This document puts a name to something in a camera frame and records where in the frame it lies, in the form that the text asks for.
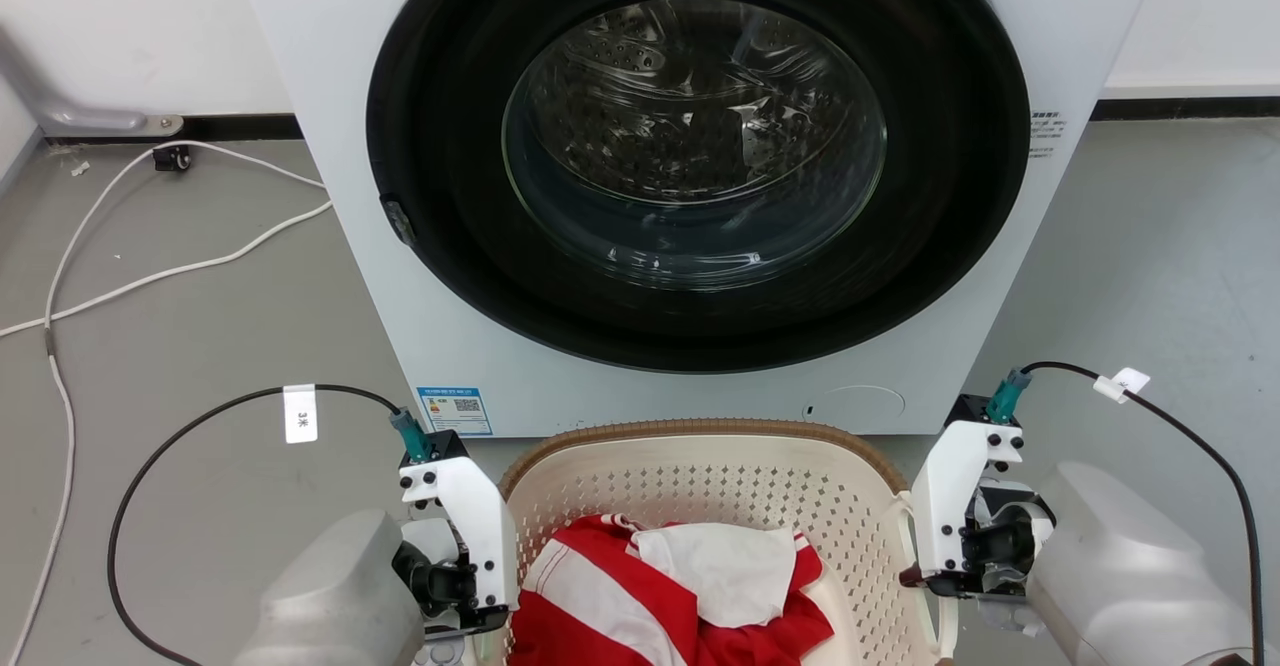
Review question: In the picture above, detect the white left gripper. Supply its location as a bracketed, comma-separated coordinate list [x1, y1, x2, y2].
[392, 431, 521, 639]

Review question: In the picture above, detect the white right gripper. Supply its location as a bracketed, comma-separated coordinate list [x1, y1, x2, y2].
[898, 394, 1057, 602]

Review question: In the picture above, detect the beige perforated laundry basket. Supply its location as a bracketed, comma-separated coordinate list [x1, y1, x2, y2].
[498, 419, 961, 666]

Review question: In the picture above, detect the blue energy label sticker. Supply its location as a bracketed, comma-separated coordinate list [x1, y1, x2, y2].
[417, 386, 494, 437]

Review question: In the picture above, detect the red white striped garment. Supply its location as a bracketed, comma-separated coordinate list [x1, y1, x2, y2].
[508, 514, 836, 666]

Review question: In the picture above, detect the round washer filter cover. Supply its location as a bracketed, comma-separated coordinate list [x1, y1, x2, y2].
[802, 384, 907, 427]

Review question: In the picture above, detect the white cloth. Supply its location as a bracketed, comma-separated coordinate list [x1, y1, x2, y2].
[628, 523, 798, 629]

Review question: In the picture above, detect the black round washer door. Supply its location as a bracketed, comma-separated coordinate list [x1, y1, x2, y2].
[366, 0, 1032, 375]

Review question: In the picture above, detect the steel washer drum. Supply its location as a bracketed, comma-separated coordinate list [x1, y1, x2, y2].
[503, 0, 888, 292]

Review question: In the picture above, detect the white text sticker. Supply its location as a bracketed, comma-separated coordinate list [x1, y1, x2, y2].
[1028, 111, 1068, 161]

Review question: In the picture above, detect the white front-load washing machine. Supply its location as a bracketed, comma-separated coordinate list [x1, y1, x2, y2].
[228, 0, 1169, 439]

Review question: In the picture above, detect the teal left cable connector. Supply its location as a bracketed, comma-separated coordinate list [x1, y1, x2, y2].
[389, 407, 434, 463]

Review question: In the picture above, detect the teal cable connector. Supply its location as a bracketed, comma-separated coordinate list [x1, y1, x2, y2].
[984, 367, 1034, 426]
[389, 407, 434, 463]

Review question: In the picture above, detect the teal right cable connector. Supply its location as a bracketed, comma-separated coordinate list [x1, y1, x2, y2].
[984, 367, 1034, 426]

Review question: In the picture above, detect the white cable label tag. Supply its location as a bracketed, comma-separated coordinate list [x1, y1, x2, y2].
[283, 384, 319, 445]

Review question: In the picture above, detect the small white cable tag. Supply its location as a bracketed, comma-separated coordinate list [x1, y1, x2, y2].
[1093, 367, 1151, 405]

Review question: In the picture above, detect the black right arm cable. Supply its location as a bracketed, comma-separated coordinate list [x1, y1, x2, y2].
[1020, 361, 1267, 666]

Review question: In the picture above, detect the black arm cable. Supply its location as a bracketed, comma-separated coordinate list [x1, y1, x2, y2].
[1020, 361, 1267, 666]
[108, 384, 413, 666]

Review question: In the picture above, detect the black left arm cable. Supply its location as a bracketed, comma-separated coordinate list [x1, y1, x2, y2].
[108, 384, 413, 666]

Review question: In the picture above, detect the thick white floor cable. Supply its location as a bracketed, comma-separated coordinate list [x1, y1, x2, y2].
[0, 200, 334, 339]

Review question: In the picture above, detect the thin white floor cable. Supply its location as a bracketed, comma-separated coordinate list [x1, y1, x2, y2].
[0, 140, 328, 666]

